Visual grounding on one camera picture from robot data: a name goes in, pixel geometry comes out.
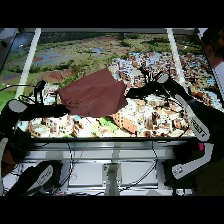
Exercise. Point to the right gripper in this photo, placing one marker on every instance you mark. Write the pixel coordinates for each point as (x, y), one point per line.
(138, 92)

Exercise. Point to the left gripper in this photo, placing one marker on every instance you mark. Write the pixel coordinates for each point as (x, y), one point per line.
(58, 111)

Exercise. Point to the red-brown garment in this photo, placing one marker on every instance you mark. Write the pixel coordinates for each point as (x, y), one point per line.
(95, 95)

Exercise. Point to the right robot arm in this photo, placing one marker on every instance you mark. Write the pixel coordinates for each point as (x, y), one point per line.
(196, 116)

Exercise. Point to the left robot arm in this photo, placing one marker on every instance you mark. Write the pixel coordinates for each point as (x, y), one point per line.
(13, 115)

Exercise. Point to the person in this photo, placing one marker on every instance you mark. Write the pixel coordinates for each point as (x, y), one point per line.
(215, 43)

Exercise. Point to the silver frame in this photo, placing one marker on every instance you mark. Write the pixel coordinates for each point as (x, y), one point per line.
(113, 150)

